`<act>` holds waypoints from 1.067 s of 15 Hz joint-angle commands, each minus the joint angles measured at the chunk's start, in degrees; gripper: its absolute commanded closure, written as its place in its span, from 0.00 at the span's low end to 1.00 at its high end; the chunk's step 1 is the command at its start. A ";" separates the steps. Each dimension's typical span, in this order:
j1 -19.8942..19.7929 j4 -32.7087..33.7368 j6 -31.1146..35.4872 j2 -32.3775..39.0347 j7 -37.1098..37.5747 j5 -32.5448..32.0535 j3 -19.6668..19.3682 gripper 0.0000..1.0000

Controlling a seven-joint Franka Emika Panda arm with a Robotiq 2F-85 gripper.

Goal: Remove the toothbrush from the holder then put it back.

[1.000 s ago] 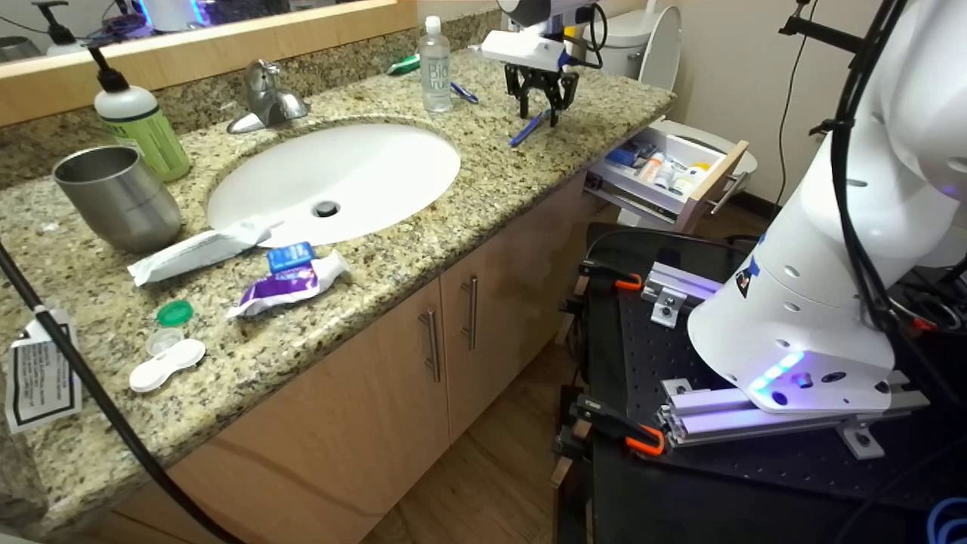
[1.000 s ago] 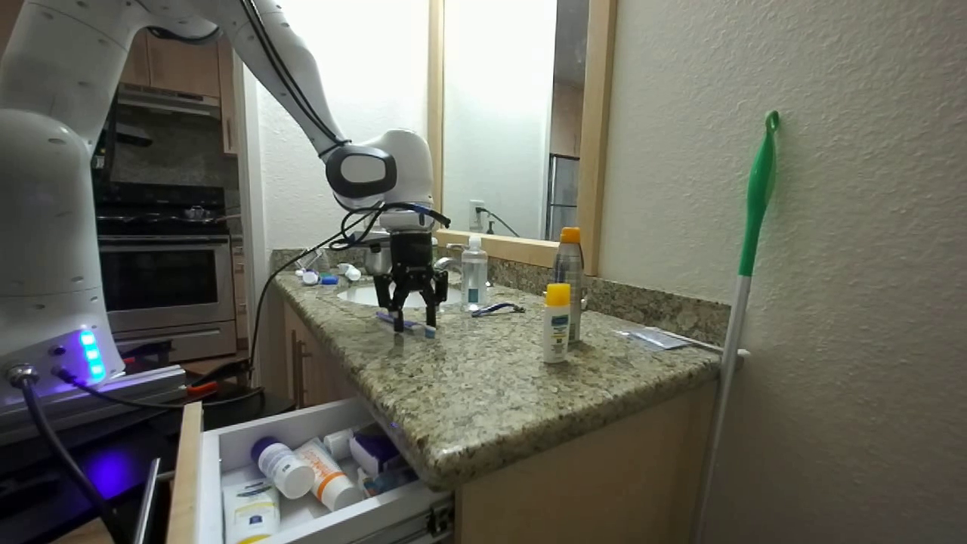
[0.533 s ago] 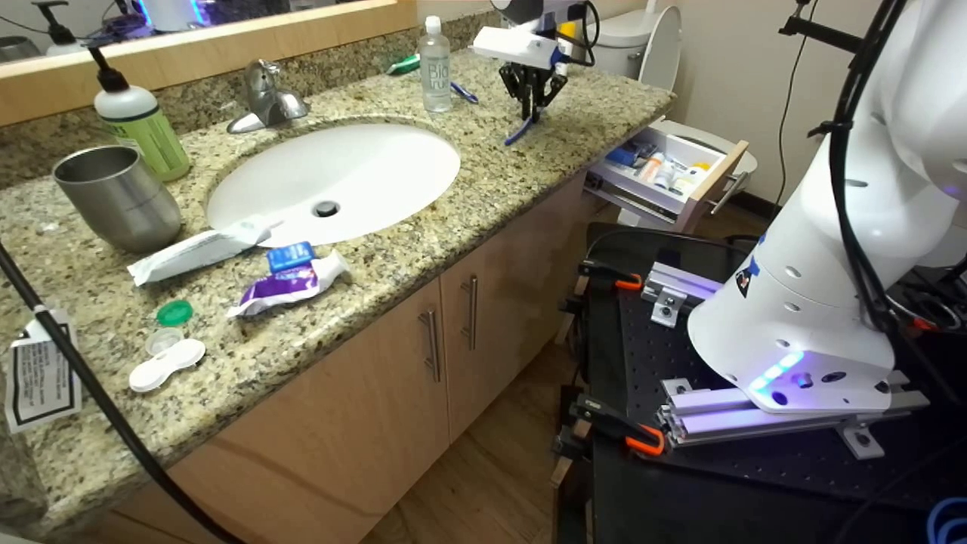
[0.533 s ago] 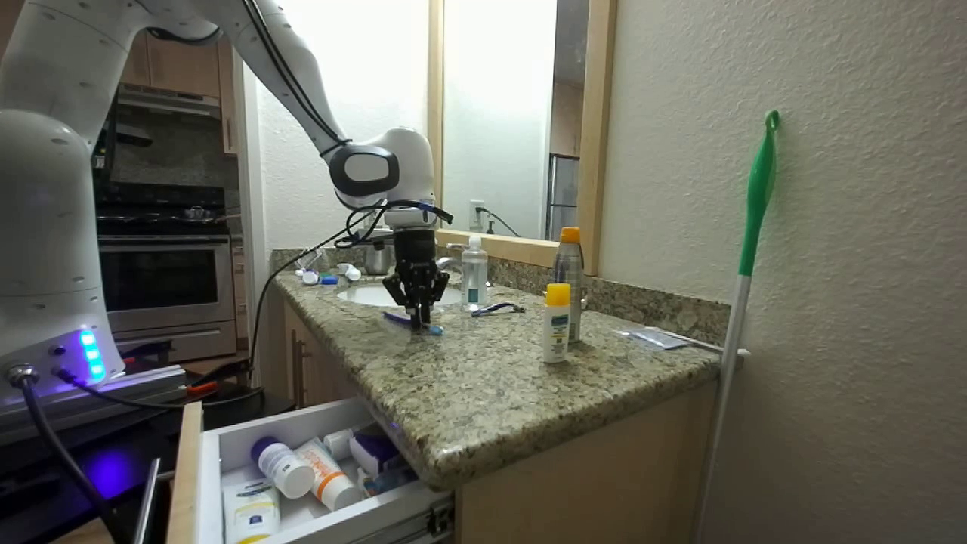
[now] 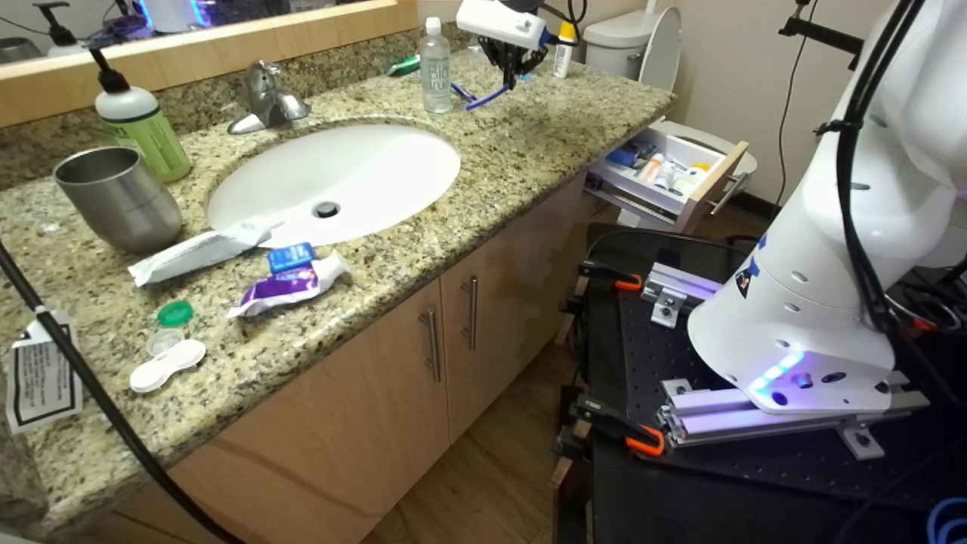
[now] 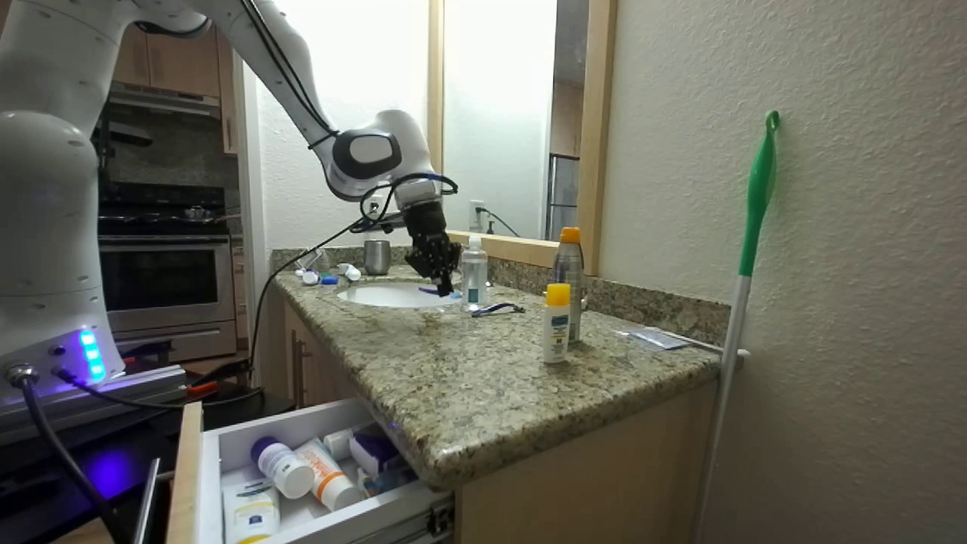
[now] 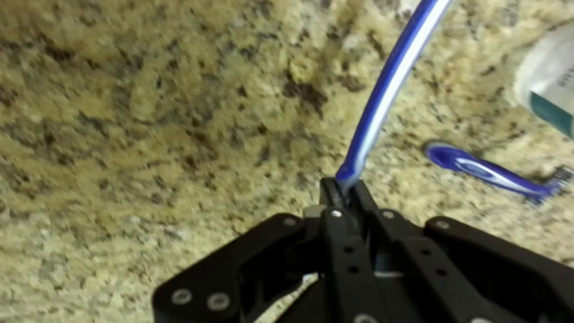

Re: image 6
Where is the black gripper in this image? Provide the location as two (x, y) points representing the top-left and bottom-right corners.
(402, 198), (464, 299)

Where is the clear plastic bottle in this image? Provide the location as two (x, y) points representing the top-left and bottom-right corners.
(459, 235), (493, 314)

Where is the white oval sink basin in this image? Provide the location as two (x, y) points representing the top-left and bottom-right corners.
(334, 281), (459, 311)

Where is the dark blue slim stick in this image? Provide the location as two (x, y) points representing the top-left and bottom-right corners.
(468, 295), (529, 320)

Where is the grey spray can orange cap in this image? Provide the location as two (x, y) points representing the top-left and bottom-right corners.
(553, 226), (589, 349)

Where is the white bottle yellow cap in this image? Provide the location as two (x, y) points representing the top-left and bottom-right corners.
(540, 281), (573, 369)

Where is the blue purple small box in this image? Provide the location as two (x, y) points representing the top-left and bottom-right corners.
(346, 425), (408, 482)

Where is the white flat packet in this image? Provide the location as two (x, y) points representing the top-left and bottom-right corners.
(613, 322), (701, 355)

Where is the orange white cream tube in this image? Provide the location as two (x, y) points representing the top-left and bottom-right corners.
(295, 438), (363, 514)

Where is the wooden vanity cabinet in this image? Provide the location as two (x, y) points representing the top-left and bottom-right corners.
(269, 295), (719, 544)

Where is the white pill bottle blue cap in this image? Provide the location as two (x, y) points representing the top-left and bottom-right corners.
(248, 431), (317, 504)

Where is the orange clamp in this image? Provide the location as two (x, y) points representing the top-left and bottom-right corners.
(185, 374), (226, 401)

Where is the stainless steel oven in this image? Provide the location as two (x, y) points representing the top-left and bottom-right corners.
(95, 178), (245, 363)

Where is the white box blue label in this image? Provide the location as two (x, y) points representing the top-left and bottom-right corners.
(220, 479), (284, 544)

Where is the open white vanity drawer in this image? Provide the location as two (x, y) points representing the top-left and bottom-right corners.
(163, 394), (459, 544)

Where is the black robot cart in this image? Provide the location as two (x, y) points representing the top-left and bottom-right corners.
(0, 395), (204, 544)

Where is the wood framed wall mirror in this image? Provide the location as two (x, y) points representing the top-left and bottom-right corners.
(426, 0), (619, 271)

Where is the black power cable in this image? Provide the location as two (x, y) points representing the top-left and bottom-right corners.
(245, 213), (373, 386)

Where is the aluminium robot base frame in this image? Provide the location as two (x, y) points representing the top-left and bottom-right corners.
(0, 361), (190, 424)

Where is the green handled white mop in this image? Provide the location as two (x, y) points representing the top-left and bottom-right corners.
(691, 107), (787, 544)

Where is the wooden kitchen wall cabinet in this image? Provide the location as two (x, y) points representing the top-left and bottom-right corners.
(102, 23), (245, 155)

